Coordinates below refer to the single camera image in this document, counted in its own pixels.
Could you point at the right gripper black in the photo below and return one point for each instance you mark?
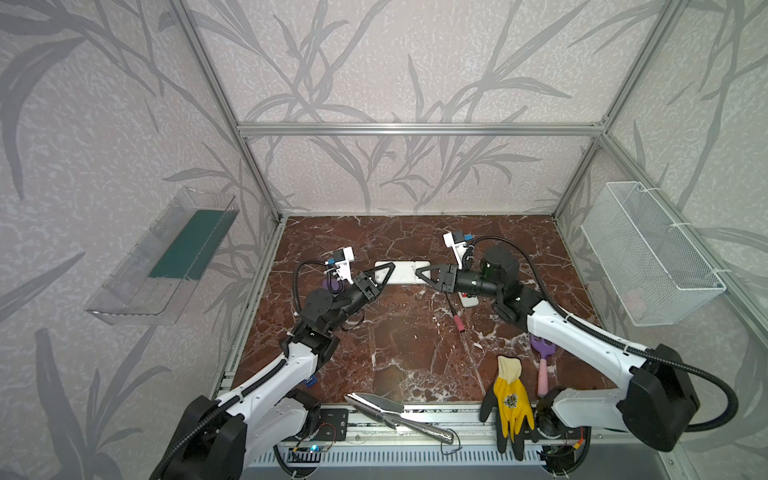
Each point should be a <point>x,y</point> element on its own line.
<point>447,279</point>

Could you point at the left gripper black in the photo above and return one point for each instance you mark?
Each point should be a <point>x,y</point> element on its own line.
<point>363,286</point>

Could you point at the pink handled screwdriver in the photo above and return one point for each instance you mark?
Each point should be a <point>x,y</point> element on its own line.
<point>456,318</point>

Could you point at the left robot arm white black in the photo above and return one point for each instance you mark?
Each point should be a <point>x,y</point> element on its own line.
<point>219,438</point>

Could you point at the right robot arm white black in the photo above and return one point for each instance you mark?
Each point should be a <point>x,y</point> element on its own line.
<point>656,396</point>

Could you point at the red white remote control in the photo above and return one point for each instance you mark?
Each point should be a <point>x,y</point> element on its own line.
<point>468,301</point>

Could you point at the purple pink spatula left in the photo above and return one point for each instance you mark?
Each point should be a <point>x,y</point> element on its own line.
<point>333,285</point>

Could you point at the metal garden trowel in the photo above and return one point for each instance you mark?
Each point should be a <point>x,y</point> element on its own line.
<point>391,414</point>

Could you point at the yellow black work glove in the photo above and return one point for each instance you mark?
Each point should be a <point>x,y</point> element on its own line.
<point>508,400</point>

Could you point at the green mat on shelf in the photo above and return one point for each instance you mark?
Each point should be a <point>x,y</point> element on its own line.
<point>193,248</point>

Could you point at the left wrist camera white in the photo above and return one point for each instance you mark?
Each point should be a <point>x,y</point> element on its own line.
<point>339,263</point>

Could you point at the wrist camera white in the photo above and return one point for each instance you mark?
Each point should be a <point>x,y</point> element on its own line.
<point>339,263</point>
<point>458,241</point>

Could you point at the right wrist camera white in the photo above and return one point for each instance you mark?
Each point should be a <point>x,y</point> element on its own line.
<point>458,241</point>

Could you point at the clear acrylic wall shelf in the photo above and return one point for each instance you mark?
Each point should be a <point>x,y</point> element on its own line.
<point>129,296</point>

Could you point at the white wire mesh basket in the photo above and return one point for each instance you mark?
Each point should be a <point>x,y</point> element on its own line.
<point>658,274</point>

